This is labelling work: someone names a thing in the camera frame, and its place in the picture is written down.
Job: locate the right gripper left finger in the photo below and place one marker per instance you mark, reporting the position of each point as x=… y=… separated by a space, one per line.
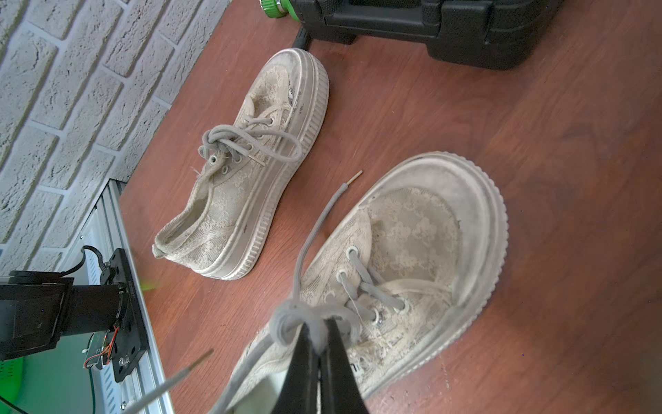
x=299 y=391

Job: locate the green handled tool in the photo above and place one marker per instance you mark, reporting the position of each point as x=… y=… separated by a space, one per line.
x=279 y=9

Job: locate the black plastic tool case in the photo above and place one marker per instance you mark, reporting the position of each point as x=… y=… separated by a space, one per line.
x=496 y=35

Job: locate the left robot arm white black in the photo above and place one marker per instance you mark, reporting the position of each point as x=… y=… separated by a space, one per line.
x=37 y=309

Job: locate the beige sneaker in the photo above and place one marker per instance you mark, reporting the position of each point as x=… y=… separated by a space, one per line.
x=247 y=166
x=406 y=272

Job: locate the aluminium front rail frame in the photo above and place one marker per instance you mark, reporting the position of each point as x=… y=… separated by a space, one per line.
x=102 y=249

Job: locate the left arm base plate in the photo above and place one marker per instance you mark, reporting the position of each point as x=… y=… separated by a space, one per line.
x=123 y=344

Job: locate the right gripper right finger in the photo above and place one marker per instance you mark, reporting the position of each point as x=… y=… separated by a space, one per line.
x=339 y=391

